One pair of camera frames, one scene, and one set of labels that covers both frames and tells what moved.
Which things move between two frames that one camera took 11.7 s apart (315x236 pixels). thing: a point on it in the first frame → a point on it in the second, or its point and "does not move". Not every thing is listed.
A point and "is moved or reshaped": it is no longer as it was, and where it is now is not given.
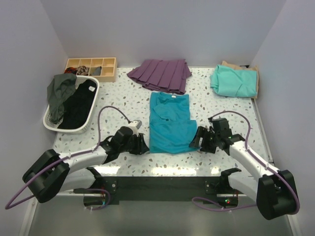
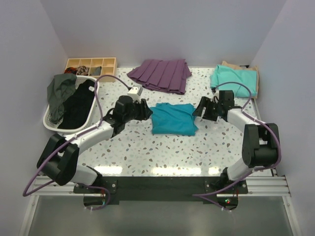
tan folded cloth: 236,67 does not move
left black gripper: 141,148 → 145,112
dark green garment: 58,87 does not move
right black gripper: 200,133 → 204,103
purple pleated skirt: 170,75 does not move
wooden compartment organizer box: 104,69 does not move
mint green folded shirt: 229,82 does not move
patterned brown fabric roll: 82,70 does not move
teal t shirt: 171,129 is moved or reshaped
